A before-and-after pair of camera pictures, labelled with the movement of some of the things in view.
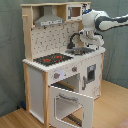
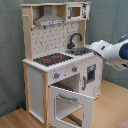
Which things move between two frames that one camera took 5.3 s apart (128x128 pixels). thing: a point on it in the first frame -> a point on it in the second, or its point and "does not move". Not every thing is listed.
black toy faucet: x=70 y=45 does not move
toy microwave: x=74 y=12 does not move
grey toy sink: x=78 y=51 does not move
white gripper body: x=92 y=39 -> x=99 y=47
